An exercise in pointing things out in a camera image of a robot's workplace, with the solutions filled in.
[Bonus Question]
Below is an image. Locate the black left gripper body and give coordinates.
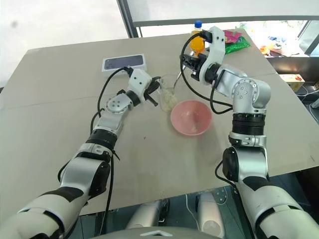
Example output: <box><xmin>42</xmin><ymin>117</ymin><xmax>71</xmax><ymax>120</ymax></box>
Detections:
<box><xmin>144</xmin><ymin>80</ymin><xmax>159</xmax><ymax>99</ymax></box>

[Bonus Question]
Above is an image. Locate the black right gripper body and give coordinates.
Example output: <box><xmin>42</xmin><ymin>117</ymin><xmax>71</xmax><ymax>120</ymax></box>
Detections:
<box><xmin>186</xmin><ymin>54</ymin><xmax>208</xmax><ymax>82</ymax></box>

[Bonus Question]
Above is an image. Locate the metal spoon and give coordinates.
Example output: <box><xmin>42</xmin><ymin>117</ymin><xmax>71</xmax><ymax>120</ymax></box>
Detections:
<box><xmin>172</xmin><ymin>65</ymin><xmax>185</xmax><ymax>91</ymax></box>

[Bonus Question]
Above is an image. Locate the glass mug with oatmeal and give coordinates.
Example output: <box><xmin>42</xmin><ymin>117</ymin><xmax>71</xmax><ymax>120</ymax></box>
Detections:
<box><xmin>158</xmin><ymin>74</ymin><xmax>179</xmax><ymax>113</ymax></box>

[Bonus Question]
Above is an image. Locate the pink bowl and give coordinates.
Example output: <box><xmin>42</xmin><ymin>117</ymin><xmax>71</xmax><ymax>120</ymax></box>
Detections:
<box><xmin>170</xmin><ymin>100</ymin><xmax>213</xmax><ymax>136</ymax></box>

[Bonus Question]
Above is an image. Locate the orange juice bottle blue cap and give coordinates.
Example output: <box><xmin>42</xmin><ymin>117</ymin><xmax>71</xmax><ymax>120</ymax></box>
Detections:
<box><xmin>189</xmin><ymin>20</ymin><xmax>206</xmax><ymax>57</ymax></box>

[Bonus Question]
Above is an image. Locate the white smartphone box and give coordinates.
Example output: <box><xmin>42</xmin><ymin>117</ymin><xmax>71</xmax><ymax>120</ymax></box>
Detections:
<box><xmin>101</xmin><ymin>52</ymin><xmax>148</xmax><ymax>73</ymax></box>

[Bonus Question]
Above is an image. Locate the green snack bag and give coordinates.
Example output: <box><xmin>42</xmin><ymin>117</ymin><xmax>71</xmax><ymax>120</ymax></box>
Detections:
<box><xmin>223</xmin><ymin>36</ymin><xmax>251</xmax><ymax>55</ymax></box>

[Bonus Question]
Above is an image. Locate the pink snack bag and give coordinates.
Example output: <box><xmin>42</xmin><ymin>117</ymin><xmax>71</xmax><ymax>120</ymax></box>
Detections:
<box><xmin>222</xmin><ymin>29</ymin><xmax>242</xmax><ymax>43</ymax></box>

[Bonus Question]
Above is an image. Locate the yellow cardboard box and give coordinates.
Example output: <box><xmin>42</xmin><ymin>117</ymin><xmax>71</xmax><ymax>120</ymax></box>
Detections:
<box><xmin>280</xmin><ymin>73</ymin><xmax>306</xmax><ymax>93</ymax></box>

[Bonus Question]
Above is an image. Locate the silver robot left leg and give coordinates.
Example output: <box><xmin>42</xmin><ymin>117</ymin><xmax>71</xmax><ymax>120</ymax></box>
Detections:
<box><xmin>124</xmin><ymin>199</ymin><xmax>170</xmax><ymax>230</ymax></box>

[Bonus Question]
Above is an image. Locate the silver robot leg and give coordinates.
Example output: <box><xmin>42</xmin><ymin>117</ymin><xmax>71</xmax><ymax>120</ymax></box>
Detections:
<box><xmin>195</xmin><ymin>191</ymin><xmax>224</xmax><ymax>237</ymax></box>
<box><xmin>124</xmin><ymin>199</ymin><xmax>170</xmax><ymax>230</ymax></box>

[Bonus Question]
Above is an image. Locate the silver robot right leg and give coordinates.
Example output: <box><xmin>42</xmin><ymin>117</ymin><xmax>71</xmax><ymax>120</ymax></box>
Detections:
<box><xmin>195</xmin><ymin>191</ymin><xmax>224</xmax><ymax>237</ymax></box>

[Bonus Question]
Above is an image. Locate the grey robot torso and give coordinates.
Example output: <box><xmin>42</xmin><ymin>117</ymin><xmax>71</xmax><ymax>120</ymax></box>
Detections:
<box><xmin>87</xmin><ymin>226</ymin><xmax>215</xmax><ymax>239</ymax></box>

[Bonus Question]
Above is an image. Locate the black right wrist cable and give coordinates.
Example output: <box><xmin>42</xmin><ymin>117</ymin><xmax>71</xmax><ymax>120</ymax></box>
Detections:
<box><xmin>180</xmin><ymin>30</ymin><xmax>235</xmax><ymax>115</ymax></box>

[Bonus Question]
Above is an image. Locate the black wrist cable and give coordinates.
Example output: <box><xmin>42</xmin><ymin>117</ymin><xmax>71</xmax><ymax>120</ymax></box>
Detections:
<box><xmin>90</xmin><ymin>66</ymin><xmax>132</xmax><ymax>130</ymax></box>
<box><xmin>180</xmin><ymin>30</ymin><xmax>235</xmax><ymax>115</ymax></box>

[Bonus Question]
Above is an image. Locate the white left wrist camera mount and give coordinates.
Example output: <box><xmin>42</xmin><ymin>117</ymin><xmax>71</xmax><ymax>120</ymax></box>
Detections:
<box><xmin>128</xmin><ymin>69</ymin><xmax>153</xmax><ymax>103</ymax></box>

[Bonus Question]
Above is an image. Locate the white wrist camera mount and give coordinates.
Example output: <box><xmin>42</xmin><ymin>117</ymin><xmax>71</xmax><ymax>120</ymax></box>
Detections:
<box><xmin>128</xmin><ymin>69</ymin><xmax>153</xmax><ymax>103</ymax></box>
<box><xmin>197</xmin><ymin>25</ymin><xmax>227</xmax><ymax>78</ymax></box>

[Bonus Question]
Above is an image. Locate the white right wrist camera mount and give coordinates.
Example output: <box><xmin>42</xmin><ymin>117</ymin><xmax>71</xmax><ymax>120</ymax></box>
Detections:
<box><xmin>197</xmin><ymin>25</ymin><xmax>227</xmax><ymax>78</ymax></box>

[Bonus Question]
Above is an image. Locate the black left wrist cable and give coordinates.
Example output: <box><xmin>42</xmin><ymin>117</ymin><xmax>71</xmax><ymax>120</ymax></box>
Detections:
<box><xmin>90</xmin><ymin>66</ymin><xmax>132</xmax><ymax>130</ymax></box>

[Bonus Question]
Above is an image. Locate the white board metal frame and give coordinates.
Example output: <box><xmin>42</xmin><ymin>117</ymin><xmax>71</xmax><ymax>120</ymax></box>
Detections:
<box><xmin>116</xmin><ymin>0</ymin><xmax>319</xmax><ymax>38</ymax></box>

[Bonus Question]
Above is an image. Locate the black left elbow cable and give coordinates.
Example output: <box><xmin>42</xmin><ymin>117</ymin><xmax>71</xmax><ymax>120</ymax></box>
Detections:
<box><xmin>57</xmin><ymin>148</ymin><xmax>121</xmax><ymax>235</ymax></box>

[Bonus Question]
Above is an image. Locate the black elbow cable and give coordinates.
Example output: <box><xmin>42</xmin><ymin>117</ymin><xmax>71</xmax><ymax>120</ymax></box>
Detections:
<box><xmin>57</xmin><ymin>148</ymin><xmax>121</xmax><ymax>235</ymax></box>
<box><xmin>214</xmin><ymin>160</ymin><xmax>240</xmax><ymax>191</ymax></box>

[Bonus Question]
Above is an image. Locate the black right elbow cable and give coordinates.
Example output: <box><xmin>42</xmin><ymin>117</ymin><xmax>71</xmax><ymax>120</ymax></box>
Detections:
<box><xmin>214</xmin><ymin>160</ymin><xmax>240</xmax><ymax>191</ymax></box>

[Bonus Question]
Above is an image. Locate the thin white floor cable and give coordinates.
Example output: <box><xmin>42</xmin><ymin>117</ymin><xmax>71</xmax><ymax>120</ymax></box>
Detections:
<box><xmin>184</xmin><ymin>194</ymin><xmax>201</xmax><ymax>229</ymax></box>

